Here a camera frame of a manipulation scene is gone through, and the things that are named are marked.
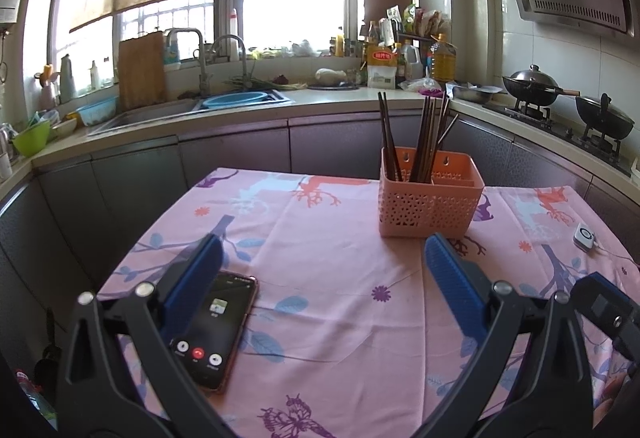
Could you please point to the steel mixing bowl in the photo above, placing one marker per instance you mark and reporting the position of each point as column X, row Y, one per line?
column 475, row 93

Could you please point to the white thermos bottle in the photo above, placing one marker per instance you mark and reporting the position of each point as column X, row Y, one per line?
column 67, row 80

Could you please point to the blue plastic basin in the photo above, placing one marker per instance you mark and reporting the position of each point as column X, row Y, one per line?
column 235, row 100

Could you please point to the curved metal faucet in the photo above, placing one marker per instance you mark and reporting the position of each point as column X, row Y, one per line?
column 235, row 48

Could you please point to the wok with steel lid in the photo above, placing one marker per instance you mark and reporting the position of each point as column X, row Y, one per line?
column 532, row 85

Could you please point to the bundle of brown chopsticks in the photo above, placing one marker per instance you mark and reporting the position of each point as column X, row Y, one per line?
column 427, row 133

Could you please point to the black chopstick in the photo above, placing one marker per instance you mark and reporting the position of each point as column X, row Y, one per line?
column 386, row 133
column 392, row 138

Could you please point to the wooden cutting board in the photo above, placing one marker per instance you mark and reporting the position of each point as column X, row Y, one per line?
column 142, row 70

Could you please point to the black smartphone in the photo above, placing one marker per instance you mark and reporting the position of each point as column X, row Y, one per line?
column 220, row 318

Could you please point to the yellow red label bag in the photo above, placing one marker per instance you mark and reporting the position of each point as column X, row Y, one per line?
column 383, row 68

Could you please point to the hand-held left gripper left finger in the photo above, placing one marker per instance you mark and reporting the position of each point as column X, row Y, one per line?
column 192, row 288

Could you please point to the tall metal faucet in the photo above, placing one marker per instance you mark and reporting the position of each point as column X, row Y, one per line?
column 200, row 63

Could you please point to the purple plastic bag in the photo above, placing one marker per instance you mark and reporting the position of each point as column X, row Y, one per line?
column 431, row 91

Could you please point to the black gas stove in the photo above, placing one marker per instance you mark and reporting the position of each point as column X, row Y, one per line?
column 565, row 130

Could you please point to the steel kitchen sink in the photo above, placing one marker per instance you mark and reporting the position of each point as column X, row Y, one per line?
column 150, row 115

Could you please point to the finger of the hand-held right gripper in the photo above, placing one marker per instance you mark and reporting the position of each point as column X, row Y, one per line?
column 607, row 313

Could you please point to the green plastic bowl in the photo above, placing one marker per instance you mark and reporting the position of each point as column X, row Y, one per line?
column 32, row 140

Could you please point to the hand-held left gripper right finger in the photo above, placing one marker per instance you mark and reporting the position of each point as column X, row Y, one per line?
column 452, row 283

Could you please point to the pink printed tablecloth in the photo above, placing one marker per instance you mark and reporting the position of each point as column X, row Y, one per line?
column 325, row 243

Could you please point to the black round trivet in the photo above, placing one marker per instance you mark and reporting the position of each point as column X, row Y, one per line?
column 332, row 87

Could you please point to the white radish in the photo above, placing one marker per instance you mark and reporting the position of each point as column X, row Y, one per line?
column 330, row 76

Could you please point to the large cooking oil bottle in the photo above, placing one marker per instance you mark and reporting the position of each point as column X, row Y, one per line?
column 444, row 60

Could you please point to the group of seasoning packets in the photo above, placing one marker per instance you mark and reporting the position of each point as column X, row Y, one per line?
column 420, row 20

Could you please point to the small yellow bottle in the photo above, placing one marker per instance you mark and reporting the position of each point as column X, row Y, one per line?
column 340, row 43

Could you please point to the white plastic bag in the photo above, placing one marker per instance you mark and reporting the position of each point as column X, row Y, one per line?
column 305, row 49

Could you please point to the white plastic jug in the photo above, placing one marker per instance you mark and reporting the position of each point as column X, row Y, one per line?
column 411, row 63

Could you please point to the white red cap bottle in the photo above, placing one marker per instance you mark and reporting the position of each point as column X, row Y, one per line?
column 234, row 35

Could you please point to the metal chopstick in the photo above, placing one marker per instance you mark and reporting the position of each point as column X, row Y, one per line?
column 448, row 133

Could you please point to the black wok with lid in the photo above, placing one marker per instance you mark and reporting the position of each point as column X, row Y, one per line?
column 602, row 118

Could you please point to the orange plastic utensil basket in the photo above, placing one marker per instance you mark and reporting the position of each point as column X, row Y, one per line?
column 430, row 208

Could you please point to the green onions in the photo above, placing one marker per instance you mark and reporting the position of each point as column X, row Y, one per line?
column 260, row 83

